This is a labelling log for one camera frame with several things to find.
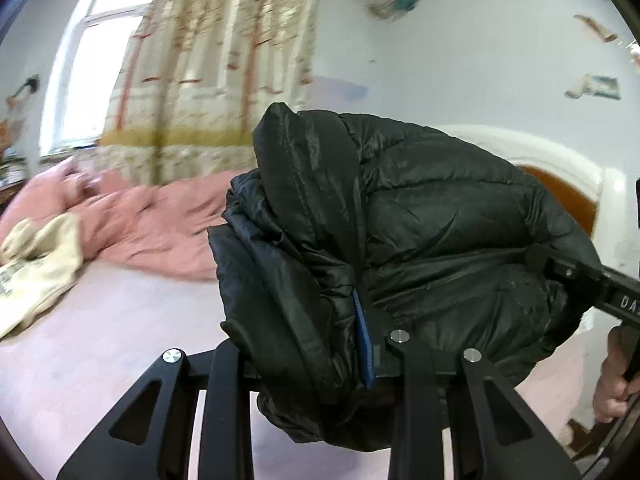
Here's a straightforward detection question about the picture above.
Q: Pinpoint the tree print curtain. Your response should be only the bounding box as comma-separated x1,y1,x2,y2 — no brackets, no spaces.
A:
100,0,331,186

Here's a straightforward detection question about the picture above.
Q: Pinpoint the wall hook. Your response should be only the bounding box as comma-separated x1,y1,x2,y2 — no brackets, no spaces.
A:
7,76,41,108

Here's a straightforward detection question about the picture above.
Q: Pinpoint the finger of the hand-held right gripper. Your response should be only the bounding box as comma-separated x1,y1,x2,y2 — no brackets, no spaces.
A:
525,244,607,293

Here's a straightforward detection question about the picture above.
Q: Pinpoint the pale purple wall sheet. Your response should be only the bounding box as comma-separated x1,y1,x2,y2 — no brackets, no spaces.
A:
307,76,371,111

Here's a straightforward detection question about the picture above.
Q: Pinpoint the person's right hand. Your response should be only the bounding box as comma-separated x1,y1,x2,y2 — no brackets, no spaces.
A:
593,325,635,423

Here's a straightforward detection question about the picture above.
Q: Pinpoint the cream printed sweatshirt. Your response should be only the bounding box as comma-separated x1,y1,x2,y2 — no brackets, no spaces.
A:
0,212,85,338

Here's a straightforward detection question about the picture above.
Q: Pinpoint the cluttered wooden side table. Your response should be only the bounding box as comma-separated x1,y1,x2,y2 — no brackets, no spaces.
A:
0,120,28,191

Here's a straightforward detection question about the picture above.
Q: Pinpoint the pink striped quilt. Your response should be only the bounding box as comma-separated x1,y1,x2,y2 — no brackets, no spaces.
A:
0,157,261,281

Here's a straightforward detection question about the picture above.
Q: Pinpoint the small wall decal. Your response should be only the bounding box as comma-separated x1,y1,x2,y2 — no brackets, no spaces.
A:
572,14,618,43
565,74,621,101

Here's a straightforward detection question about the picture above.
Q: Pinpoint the black puffer coat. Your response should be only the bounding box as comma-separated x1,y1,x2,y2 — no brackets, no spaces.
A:
207,101,606,453

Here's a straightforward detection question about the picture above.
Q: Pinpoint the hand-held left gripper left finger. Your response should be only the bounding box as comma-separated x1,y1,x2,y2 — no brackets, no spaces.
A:
56,342,256,480

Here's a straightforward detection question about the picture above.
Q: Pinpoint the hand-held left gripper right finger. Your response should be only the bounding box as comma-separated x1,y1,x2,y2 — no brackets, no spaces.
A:
352,290,583,480

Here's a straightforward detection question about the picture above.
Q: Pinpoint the white and wooden headboard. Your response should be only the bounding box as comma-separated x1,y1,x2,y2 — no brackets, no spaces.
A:
440,125,640,311

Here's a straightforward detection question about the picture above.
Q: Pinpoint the bed with pink sheet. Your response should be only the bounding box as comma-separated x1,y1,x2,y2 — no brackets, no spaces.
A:
0,260,601,480

